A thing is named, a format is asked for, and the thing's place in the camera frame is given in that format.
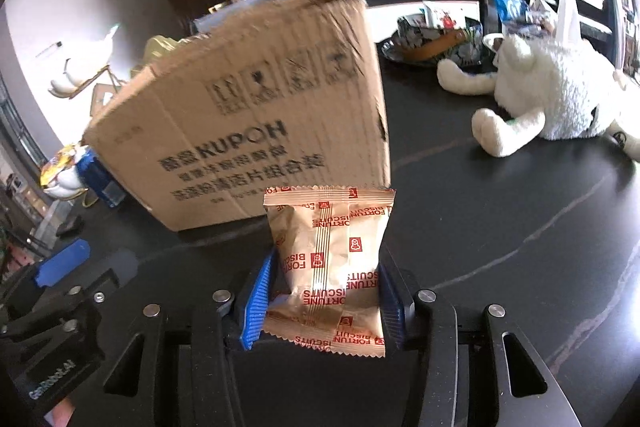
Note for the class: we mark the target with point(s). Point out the brown cardboard box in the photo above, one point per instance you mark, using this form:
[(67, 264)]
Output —
[(240, 117)]

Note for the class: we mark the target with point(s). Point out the white goose figurine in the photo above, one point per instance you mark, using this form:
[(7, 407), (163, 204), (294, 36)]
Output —
[(85, 62)]

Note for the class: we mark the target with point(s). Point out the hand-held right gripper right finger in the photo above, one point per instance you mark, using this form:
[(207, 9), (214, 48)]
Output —
[(393, 307)]

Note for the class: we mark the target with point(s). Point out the blue snack pack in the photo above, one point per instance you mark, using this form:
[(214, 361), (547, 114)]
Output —
[(102, 179)]

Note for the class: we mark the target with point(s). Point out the white plush toy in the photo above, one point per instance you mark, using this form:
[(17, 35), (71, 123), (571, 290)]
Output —
[(555, 97)]

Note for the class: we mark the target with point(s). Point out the clear plastic box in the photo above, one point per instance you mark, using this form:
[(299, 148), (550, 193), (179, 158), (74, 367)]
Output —
[(250, 2)]

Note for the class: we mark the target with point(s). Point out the blue packet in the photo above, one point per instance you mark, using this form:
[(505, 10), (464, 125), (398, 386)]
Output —
[(510, 7)]

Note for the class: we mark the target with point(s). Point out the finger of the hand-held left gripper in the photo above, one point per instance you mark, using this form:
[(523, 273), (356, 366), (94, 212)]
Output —
[(107, 272), (62, 262)]

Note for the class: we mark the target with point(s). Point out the tan biscuit packet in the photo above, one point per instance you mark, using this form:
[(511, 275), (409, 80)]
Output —
[(330, 267)]

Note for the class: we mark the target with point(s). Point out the pale green bag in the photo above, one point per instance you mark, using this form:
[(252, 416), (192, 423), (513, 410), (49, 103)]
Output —
[(160, 49)]

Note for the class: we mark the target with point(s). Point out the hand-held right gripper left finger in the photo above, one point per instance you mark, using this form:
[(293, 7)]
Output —
[(255, 302)]

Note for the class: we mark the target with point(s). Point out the yellow snack packet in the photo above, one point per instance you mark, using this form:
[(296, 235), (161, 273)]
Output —
[(60, 164)]

